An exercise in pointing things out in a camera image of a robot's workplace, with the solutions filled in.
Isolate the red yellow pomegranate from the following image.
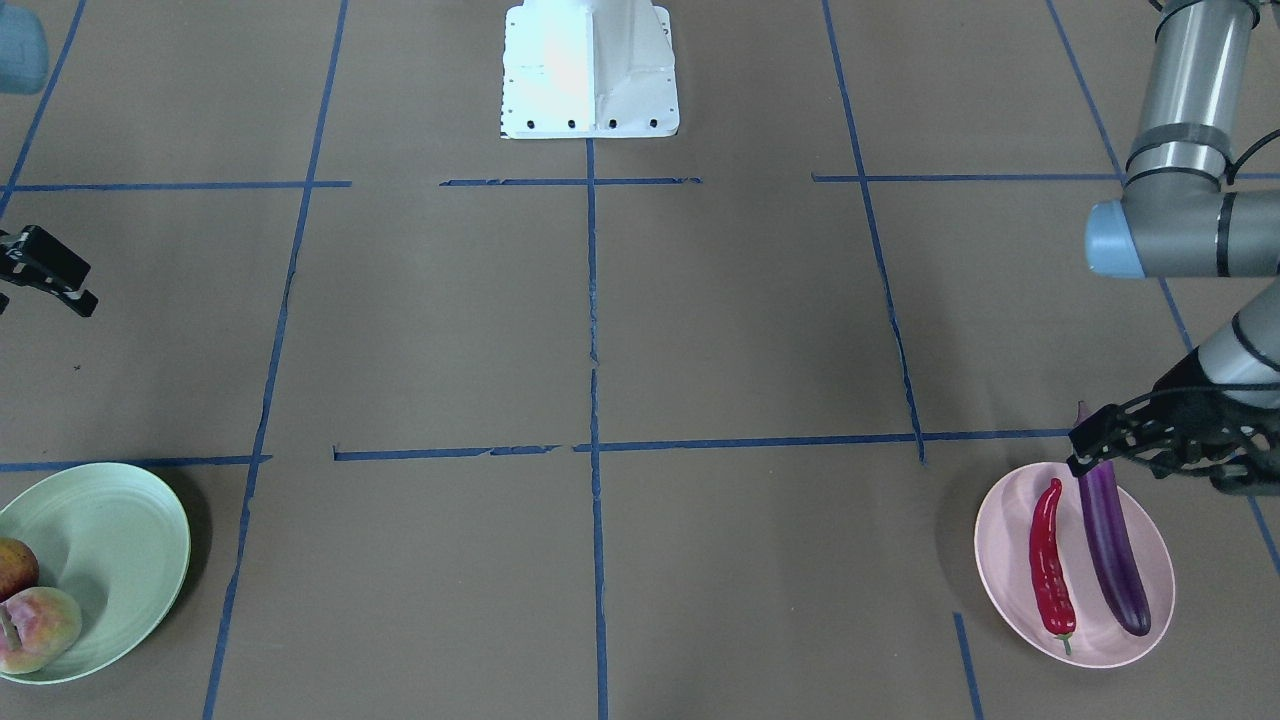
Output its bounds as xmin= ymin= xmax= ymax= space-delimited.
xmin=0 ymin=536 xmax=40 ymax=602

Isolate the cut pink peach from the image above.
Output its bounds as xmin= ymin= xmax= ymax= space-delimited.
xmin=1 ymin=585 xmax=83 ymax=675

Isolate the red chili pepper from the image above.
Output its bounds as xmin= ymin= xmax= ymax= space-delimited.
xmin=1028 ymin=477 xmax=1076 ymax=657

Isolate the purple eggplant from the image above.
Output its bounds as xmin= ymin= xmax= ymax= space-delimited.
xmin=1068 ymin=452 xmax=1152 ymax=637

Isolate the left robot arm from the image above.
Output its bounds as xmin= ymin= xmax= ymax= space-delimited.
xmin=1084 ymin=1 xmax=1277 ymax=281

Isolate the green plate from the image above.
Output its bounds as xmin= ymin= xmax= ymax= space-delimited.
xmin=3 ymin=462 xmax=192 ymax=685

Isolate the pink plate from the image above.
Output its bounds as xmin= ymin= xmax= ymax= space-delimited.
xmin=973 ymin=462 xmax=1176 ymax=670

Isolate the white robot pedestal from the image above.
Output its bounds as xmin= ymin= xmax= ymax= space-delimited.
xmin=500 ymin=1 xmax=681 ymax=140

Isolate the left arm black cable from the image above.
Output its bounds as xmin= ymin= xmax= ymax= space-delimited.
xmin=1140 ymin=0 xmax=1280 ymax=191

